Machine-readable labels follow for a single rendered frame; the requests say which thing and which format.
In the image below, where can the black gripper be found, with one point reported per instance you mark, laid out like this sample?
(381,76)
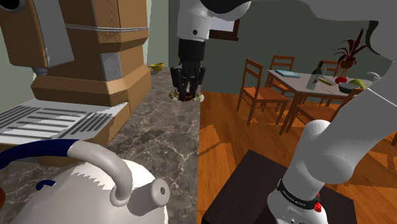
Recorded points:
(191,51)

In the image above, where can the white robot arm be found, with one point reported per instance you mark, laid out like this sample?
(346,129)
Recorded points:
(350,136)

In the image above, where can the white plate with beige food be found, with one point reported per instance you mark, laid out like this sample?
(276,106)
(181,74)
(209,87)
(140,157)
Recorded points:
(200,97)

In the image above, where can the yellow bowl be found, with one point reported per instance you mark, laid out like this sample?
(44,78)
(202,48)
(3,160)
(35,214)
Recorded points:
(157,66)

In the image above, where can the wooden dining chair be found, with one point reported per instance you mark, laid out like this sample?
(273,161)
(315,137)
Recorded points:
(329,65)
(313,110)
(263,92)
(281,63)

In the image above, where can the brown and grey coffee machine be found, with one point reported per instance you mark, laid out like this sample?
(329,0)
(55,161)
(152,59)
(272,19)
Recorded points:
(93,62)

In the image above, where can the white dining table wooden legs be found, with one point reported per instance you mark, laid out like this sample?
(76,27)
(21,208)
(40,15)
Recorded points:
(302,82)

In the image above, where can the dark robot stand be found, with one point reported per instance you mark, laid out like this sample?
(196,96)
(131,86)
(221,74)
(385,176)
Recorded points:
(245,189)

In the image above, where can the red potted plant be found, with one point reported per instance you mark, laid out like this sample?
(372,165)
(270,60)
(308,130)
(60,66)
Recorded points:
(349,51)

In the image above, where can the dark framed wall picture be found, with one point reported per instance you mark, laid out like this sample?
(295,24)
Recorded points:
(228,33)

